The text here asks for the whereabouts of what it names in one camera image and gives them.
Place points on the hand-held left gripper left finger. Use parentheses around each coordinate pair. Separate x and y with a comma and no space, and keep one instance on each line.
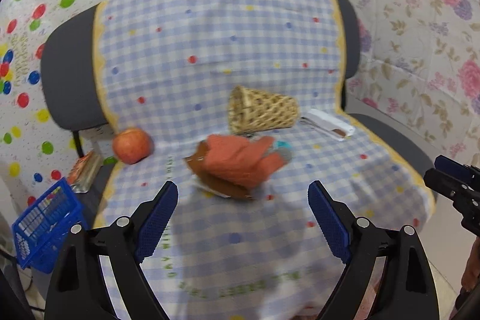
(157,222)

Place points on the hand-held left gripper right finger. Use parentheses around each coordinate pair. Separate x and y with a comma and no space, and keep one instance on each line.
(330,222)

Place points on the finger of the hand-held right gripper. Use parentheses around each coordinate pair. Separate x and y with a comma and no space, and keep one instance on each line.
(465,200)
(453,166)

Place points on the brown paper tray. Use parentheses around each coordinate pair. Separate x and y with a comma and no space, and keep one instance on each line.
(198,170)

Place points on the white wrapper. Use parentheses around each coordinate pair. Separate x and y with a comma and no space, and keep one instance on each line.
(326,123)

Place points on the orange knitted glove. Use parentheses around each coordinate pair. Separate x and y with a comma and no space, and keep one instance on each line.
(240,162)

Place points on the woven wicker basket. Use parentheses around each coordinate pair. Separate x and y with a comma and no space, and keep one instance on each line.
(270,112)

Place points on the person's right hand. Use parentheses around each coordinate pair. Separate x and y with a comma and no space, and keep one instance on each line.
(471,263)

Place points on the red apple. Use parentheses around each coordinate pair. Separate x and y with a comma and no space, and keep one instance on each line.
(132,145)

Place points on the blue plastic basket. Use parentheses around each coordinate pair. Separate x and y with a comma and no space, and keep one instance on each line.
(48,226)

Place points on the floral printed sheet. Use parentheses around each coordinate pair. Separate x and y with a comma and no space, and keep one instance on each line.
(412,42)

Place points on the grey office chair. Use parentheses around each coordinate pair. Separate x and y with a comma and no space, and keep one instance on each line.
(67,80)

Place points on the blue checkered cloth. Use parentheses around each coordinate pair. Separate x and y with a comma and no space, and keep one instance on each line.
(225,42)

